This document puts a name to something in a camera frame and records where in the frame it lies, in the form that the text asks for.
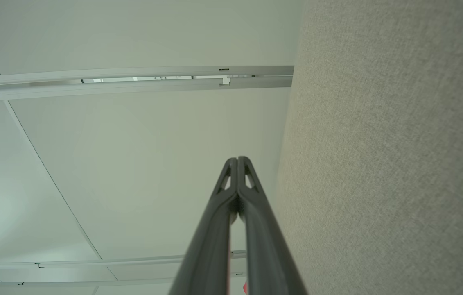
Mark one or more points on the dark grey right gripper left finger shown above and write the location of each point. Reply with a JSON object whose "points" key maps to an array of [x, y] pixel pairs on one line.
{"points": [[211, 246]]}

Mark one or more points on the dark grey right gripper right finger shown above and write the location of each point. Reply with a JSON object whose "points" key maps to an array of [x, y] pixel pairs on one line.
{"points": [[268, 254]]}

